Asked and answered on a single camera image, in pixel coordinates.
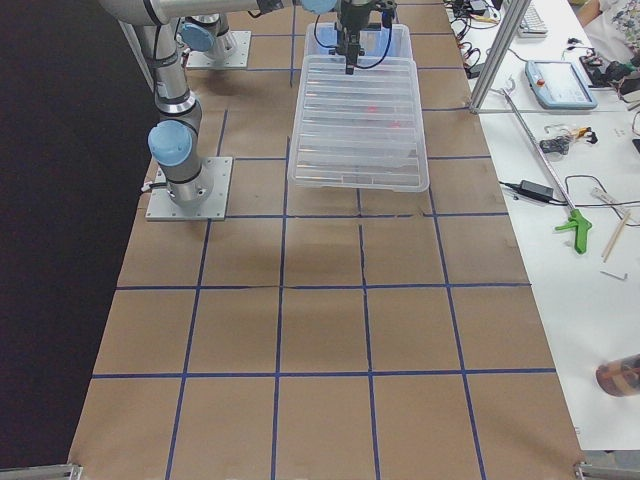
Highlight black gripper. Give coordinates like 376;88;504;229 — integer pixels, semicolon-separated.
336;1;373;75

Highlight clear plastic box lid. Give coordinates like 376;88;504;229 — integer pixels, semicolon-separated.
288;55;429;193

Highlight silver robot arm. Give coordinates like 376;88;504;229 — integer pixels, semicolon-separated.
175;1;381;73
100;0;294;206

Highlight clear plastic storage box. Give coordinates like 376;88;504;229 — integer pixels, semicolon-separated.
303;21;415;64

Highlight metal reacher grabber tool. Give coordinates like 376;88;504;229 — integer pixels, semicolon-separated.
500;76;577;211

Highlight teach pendant tablet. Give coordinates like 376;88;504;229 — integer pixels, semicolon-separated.
525;61;598;110

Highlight black power adapter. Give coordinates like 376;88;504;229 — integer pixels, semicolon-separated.
519;180;554;203

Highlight wooden chopsticks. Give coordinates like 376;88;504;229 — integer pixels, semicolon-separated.
601;210;631;263

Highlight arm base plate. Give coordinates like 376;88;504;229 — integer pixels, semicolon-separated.
145;157;233;221
185;31;251;70

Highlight aluminium frame post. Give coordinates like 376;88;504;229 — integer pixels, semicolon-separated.
469;0;530;114

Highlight green grabber handle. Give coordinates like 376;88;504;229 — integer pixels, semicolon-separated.
554;208;592;254

